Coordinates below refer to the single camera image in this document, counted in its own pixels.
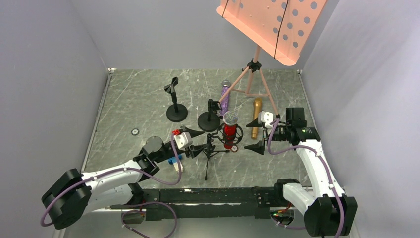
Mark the red glitter microphone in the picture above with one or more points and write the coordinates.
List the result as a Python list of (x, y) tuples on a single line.
[(230, 119)]

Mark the blue white toy brick block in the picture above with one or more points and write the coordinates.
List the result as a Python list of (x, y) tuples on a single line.
[(177, 163)]

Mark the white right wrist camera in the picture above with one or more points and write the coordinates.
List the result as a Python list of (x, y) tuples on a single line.
[(266, 119)]

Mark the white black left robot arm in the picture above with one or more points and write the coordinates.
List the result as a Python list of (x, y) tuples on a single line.
[(75, 193)]

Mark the gold microphone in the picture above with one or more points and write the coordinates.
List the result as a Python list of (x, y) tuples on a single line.
[(257, 106)]

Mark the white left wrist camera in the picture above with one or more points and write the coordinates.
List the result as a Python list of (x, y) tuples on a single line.
[(182, 139)]

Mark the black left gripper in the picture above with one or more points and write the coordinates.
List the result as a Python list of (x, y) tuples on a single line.
[(190, 149)]

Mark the pink music stand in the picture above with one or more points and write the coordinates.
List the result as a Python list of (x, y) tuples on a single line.
[(282, 28)]

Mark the brown poker chip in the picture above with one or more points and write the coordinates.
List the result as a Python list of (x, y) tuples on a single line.
[(234, 149)]

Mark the black round-base fork mic stand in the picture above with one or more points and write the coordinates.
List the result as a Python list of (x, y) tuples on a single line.
[(175, 112)]

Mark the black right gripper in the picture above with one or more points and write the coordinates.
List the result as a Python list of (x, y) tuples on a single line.
[(263, 134)]

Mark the black tripod shock mount stand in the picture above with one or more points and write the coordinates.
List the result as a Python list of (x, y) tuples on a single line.
[(216, 142)]

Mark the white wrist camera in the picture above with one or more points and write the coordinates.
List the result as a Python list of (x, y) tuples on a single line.
[(266, 119), (182, 139)]

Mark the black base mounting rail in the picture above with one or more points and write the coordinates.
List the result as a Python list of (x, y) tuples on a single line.
[(257, 202)]

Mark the black round-base clip mic stand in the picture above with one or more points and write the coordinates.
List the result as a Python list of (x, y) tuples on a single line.
[(209, 121)]

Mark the black grey poker chip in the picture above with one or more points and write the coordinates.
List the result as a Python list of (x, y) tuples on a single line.
[(135, 131)]

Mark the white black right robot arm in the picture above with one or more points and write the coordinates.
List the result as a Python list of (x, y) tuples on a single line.
[(327, 209)]

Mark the purple glitter microphone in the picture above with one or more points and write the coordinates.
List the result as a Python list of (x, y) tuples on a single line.
[(224, 102)]

